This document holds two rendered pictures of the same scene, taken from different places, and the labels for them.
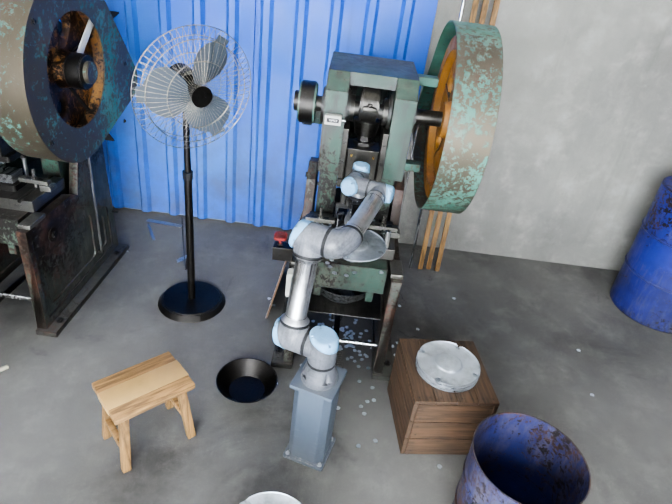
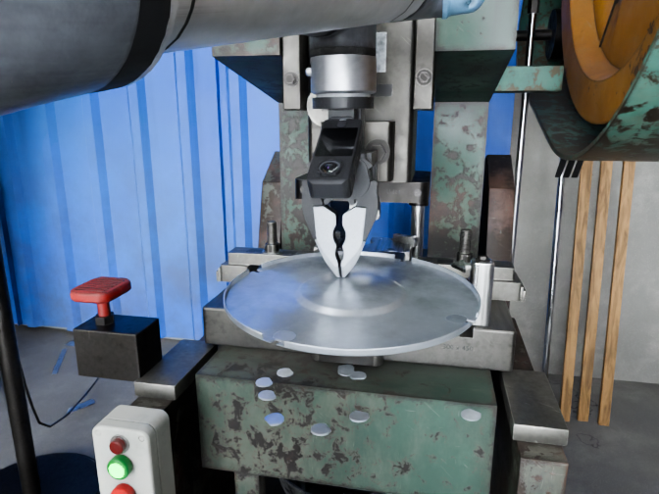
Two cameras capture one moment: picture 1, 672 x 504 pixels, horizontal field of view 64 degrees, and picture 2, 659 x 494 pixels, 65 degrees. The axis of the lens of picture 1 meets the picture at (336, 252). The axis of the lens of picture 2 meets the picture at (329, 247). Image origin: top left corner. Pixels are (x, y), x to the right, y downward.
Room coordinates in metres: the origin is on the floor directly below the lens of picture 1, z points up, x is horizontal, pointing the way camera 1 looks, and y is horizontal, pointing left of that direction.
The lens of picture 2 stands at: (1.58, -0.18, 0.98)
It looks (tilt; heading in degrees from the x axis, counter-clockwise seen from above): 14 degrees down; 13
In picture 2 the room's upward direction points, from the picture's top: straight up
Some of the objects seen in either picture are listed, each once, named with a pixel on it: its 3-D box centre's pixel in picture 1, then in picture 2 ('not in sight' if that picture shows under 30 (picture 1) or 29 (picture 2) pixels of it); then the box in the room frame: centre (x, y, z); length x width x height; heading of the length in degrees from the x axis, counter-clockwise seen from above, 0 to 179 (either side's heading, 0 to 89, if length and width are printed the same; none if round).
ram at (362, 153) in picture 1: (359, 173); (364, 75); (2.36, -0.06, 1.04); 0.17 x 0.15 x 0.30; 1
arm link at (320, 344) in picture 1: (321, 346); not in sight; (1.60, 0.01, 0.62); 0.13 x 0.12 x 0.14; 71
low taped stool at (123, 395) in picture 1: (146, 410); not in sight; (1.55, 0.71, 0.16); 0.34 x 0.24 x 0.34; 135
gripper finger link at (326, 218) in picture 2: not in sight; (330, 236); (2.19, -0.05, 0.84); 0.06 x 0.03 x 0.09; 1
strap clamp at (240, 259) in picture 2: (318, 216); (267, 250); (2.39, 0.11, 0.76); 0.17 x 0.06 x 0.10; 91
